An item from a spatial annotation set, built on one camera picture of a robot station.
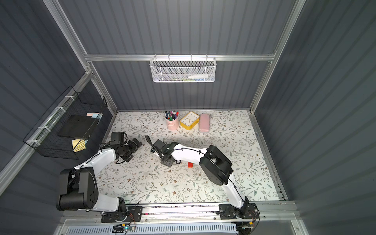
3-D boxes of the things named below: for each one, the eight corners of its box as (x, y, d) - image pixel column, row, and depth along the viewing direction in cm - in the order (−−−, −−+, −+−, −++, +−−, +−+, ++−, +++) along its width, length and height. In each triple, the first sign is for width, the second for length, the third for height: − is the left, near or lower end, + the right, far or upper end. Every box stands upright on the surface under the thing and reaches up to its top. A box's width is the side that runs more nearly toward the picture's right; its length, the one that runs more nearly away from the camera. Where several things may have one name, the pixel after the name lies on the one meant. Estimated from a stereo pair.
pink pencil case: (199, 133, 109) (199, 130, 106) (198, 117, 119) (198, 113, 116) (210, 133, 109) (211, 130, 106) (208, 116, 119) (209, 113, 116)
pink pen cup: (166, 131, 110) (164, 119, 100) (167, 123, 115) (165, 111, 104) (178, 131, 110) (176, 119, 100) (178, 123, 115) (177, 111, 104)
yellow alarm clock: (178, 123, 115) (177, 121, 112) (191, 113, 122) (191, 110, 119) (188, 131, 110) (188, 129, 107) (201, 120, 117) (201, 117, 114)
